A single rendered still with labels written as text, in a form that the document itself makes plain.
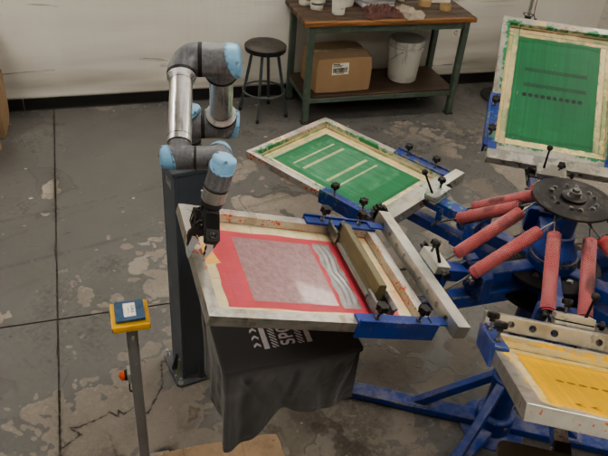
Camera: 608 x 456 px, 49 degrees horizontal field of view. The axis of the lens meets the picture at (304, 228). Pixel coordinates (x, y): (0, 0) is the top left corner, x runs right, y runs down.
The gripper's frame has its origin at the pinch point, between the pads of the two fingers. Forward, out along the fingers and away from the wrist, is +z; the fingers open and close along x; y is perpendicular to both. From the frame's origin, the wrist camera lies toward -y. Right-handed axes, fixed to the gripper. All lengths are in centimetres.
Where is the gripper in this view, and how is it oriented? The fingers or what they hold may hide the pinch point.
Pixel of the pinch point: (196, 256)
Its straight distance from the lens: 215.5
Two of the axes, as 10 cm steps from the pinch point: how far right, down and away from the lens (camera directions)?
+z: -3.2, 8.1, 4.8
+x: -9.0, -1.1, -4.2
